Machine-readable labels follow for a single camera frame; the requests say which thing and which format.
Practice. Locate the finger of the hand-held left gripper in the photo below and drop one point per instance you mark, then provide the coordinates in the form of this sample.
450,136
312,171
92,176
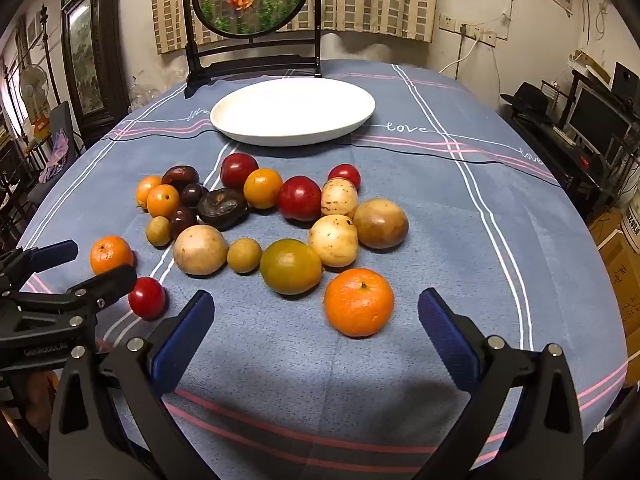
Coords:
52,254
112,282

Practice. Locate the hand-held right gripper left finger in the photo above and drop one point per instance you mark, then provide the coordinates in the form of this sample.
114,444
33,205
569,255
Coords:
182,345

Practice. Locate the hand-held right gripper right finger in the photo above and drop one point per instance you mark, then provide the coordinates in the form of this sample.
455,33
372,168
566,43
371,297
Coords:
450,345

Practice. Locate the medium orange mandarin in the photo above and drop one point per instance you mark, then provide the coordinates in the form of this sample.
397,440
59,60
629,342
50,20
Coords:
110,256

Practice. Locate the red cherry tomato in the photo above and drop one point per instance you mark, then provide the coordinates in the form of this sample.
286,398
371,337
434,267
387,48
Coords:
147,299
345,174

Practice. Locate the tan longan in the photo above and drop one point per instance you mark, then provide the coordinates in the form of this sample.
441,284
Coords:
244,255
158,231

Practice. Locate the dark purple plum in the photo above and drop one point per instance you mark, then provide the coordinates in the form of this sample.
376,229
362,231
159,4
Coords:
183,222
193,194

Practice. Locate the small orange tangerine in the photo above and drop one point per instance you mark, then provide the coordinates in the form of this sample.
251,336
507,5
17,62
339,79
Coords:
163,200
145,187

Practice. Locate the large orange mandarin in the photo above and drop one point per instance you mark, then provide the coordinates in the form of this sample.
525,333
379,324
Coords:
359,302

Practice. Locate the dark brown chestnut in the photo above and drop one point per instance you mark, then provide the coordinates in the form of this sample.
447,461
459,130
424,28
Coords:
180,176

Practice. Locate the green-orange tangerine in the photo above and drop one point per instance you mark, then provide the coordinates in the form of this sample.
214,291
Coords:
290,266

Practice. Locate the brown passion fruit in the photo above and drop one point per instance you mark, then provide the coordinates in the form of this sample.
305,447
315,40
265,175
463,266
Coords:
381,224

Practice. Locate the red plum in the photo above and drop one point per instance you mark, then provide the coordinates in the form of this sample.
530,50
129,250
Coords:
299,198
239,170

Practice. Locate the yellow-orange tangerine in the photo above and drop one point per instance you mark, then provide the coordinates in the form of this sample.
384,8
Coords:
263,188

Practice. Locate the white oval plate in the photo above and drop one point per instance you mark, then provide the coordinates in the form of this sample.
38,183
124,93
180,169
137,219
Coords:
292,110

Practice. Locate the purple cloth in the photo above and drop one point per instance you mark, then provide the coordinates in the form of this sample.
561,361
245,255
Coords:
57,155

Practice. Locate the blue striped tablecloth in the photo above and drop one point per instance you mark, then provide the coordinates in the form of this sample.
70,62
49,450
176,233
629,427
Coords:
450,240

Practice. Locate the electric fan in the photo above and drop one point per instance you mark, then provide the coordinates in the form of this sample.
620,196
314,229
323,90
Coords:
35,85

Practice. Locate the clear plastic bags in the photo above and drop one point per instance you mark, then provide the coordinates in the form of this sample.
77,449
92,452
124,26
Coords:
145,94

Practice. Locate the cardboard box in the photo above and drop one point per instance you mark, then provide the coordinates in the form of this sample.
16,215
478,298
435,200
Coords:
620,270

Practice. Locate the dark wooden framed painting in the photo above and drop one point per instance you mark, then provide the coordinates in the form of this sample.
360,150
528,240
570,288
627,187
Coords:
87,60

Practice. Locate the black desk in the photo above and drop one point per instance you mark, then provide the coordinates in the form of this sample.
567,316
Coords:
550,160

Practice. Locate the black hat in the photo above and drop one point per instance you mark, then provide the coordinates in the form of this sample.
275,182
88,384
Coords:
530,97

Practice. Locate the computer monitor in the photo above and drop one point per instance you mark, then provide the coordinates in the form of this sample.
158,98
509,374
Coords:
597,120

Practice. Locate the round embroidered screen black stand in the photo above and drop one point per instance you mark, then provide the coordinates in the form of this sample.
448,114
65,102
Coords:
250,0

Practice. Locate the black speaker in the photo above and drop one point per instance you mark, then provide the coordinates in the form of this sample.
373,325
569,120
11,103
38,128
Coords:
625,82

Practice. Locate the checked beige curtain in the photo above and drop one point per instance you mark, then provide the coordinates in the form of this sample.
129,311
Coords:
360,0

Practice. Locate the white wall socket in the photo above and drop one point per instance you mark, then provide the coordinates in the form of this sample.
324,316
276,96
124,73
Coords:
447,22

